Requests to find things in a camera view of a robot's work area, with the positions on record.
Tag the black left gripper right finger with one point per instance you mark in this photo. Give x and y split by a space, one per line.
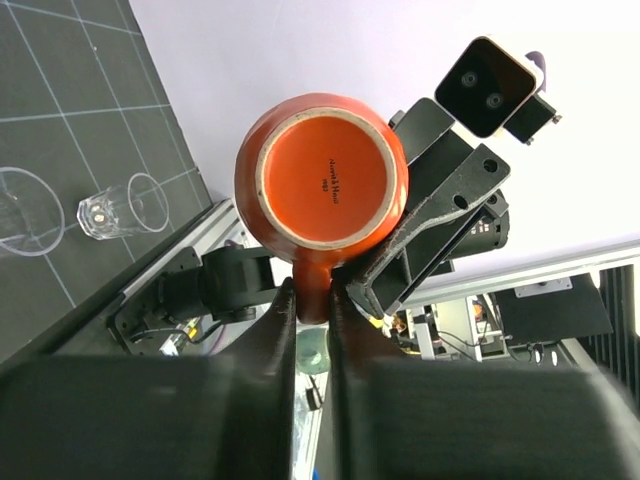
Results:
402 417

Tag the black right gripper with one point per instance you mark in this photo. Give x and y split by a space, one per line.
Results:
453 186

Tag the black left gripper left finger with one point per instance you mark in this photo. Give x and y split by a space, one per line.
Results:
227 416

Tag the orange ceramic mug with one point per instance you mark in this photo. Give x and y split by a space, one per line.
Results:
319 180

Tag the clear faceted plastic cup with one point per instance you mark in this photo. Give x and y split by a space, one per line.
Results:
32 216
138 206

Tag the black gridded table mat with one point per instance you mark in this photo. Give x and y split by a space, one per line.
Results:
83 108

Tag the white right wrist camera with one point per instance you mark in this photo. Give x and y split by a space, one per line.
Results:
486 85

